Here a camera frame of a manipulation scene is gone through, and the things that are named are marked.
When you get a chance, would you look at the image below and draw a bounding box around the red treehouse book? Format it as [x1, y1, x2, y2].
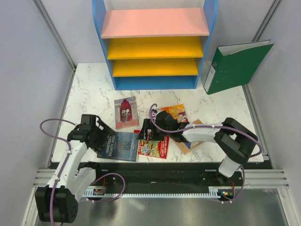
[138, 130, 169, 159]

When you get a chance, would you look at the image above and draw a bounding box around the light blue cable duct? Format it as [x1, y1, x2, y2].
[82, 186, 235, 199]

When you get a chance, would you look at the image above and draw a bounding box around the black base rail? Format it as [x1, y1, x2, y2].
[77, 162, 271, 196]

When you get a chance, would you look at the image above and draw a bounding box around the orange Roald Dahl book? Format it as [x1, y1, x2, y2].
[149, 104, 189, 127]

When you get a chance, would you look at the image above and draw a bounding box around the dark blue 1984 book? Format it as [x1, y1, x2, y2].
[97, 132, 139, 161]

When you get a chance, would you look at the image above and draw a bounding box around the blue shelf unit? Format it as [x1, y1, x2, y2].
[92, 0, 218, 90]

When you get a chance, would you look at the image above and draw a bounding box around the green lever arch binder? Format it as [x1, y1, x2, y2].
[204, 40, 273, 95]

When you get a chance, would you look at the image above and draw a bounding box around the tan Othello book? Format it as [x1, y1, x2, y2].
[173, 119, 204, 155]

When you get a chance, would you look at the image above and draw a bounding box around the pink castle cover book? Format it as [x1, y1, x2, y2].
[114, 97, 139, 129]

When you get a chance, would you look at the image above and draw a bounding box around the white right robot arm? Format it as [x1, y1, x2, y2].
[137, 109, 260, 186]

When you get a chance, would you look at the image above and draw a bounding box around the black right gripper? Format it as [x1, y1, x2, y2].
[136, 119, 171, 141]

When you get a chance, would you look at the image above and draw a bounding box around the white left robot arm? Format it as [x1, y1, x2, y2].
[35, 114, 115, 225]

